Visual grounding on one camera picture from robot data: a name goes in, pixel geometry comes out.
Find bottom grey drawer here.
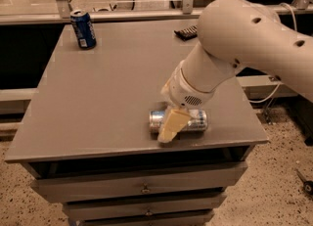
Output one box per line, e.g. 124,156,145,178
79,209,214,226

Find grey drawer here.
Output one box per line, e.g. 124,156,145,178
64,190,226,220
31,161,247,203
79,209,214,226

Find metal railing frame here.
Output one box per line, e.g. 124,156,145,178
0,0,313,26

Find silver redbull can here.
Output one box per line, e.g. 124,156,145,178
149,110,208,133

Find top grey drawer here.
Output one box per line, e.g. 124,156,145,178
31,161,247,203

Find grey drawer cabinet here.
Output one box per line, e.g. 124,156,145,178
4,18,270,226

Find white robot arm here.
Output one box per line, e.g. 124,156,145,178
157,0,313,143

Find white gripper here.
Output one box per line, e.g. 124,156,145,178
157,62,214,143

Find black tool on floor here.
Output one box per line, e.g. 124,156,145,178
296,169,313,195

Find middle grey drawer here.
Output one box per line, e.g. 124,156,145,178
64,190,226,220

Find blue pepsi can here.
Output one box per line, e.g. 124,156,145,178
70,10,97,49

